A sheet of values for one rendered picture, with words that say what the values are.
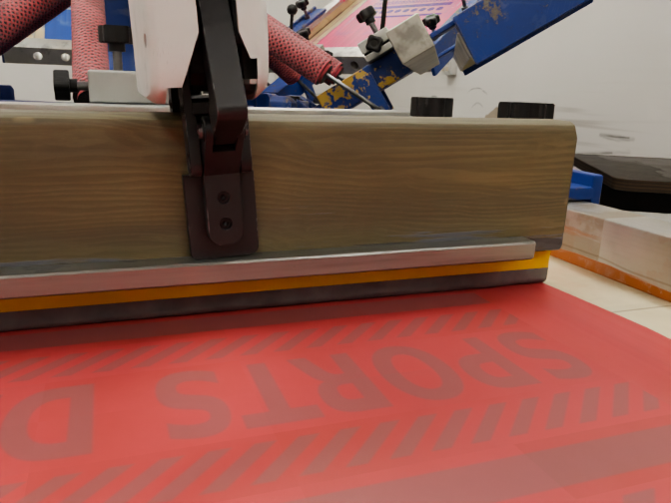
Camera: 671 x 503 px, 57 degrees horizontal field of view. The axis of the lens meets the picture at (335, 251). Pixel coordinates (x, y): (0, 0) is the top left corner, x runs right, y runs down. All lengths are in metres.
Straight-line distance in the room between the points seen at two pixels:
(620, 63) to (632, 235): 2.56
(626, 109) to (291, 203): 2.65
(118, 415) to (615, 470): 0.17
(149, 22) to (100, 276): 0.11
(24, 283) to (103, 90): 0.49
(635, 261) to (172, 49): 0.30
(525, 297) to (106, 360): 0.23
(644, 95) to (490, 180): 2.51
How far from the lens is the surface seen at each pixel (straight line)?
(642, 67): 2.88
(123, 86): 0.75
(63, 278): 0.29
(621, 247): 0.43
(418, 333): 0.30
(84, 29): 1.03
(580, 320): 0.35
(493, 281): 0.38
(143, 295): 0.31
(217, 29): 0.25
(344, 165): 0.31
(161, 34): 0.25
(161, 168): 0.29
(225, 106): 0.24
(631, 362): 0.31
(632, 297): 0.40
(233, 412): 0.23
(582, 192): 0.50
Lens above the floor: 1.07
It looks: 15 degrees down
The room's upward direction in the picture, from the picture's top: 2 degrees clockwise
